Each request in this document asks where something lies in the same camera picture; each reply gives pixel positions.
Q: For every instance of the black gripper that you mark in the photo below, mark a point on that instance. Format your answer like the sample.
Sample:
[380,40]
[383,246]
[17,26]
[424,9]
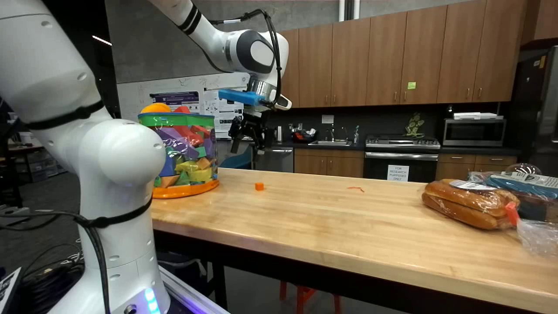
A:
[246,126]

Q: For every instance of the small orange block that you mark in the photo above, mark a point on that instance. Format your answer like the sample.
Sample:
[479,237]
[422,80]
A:
[260,187]

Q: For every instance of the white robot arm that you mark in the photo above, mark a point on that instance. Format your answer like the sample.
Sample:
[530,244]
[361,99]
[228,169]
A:
[50,87]

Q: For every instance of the clear plastic bag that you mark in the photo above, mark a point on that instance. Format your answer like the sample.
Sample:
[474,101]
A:
[539,237]

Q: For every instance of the stainless dishwasher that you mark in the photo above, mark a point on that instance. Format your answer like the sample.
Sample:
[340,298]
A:
[274,159]

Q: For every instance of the white poster board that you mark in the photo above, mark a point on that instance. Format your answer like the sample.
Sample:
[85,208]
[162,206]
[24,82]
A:
[197,93]

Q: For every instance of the brown lower cabinets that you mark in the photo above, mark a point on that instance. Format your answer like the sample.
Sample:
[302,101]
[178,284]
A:
[349,162]

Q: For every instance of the black kitchen stove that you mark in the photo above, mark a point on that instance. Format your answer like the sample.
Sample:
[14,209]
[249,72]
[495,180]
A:
[401,159]

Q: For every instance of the red stool under table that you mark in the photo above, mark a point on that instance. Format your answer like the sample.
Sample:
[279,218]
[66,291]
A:
[302,297]

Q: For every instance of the stainless microwave oven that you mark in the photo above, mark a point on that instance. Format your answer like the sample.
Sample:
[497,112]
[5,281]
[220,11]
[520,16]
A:
[474,133]

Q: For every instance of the bagged loaf of bread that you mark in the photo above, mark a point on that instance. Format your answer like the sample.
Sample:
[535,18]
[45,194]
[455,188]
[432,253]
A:
[474,204]

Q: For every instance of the black refrigerator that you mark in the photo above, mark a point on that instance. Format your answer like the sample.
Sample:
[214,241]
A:
[533,110]

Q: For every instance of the blue food package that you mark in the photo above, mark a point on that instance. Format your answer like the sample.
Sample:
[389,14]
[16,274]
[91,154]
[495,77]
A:
[526,183]

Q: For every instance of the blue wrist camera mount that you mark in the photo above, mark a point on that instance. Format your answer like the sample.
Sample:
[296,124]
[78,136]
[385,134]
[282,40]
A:
[241,96]

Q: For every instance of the brown upper wall cabinets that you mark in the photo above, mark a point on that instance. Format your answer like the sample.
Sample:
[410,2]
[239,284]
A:
[460,52]

